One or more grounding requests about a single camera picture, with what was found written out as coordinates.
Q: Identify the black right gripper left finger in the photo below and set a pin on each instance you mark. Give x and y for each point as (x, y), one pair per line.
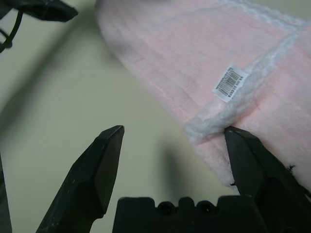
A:
(85, 184)

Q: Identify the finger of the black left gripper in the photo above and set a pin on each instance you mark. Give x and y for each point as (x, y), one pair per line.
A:
(48, 9)

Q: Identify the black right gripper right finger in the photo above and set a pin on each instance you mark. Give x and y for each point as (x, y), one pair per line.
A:
(267, 184)

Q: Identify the pink terry towel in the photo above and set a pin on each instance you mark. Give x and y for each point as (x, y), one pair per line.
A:
(194, 60)

